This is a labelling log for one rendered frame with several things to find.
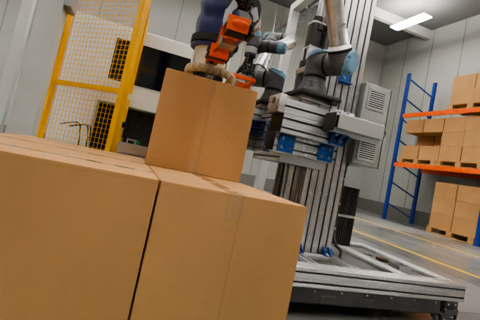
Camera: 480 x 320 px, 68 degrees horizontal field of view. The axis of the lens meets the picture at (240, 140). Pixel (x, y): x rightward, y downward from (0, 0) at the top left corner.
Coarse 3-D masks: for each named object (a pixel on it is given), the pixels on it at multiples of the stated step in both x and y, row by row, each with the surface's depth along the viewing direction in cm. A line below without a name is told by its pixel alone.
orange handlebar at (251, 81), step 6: (234, 24) 116; (240, 24) 116; (246, 24) 117; (216, 42) 144; (216, 48) 143; (240, 78) 187; (246, 78) 188; (252, 78) 189; (246, 84) 200; (252, 84) 195
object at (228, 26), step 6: (228, 18) 117; (234, 18) 117; (240, 18) 118; (228, 24) 116; (222, 30) 124; (228, 30) 118; (234, 30) 117; (240, 30) 117; (246, 30) 118; (228, 36) 124; (234, 36) 123; (240, 36) 122
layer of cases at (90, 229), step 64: (0, 192) 74; (64, 192) 78; (128, 192) 82; (192, 192) 86; (256, 192) 112; (0, 256) 74; (64, 256) 78; (128, 256) 82; (192, 256) 86; (256, 256) 91
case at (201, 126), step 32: (160, 96) 144; (192, 96) 147; (224, 96) 150; (256, 96) 154; (160, 128) 144; (192, 128) 147; (224, 128) 150; (160, 160) 143; (192, 160) 147; (224, 160) 150
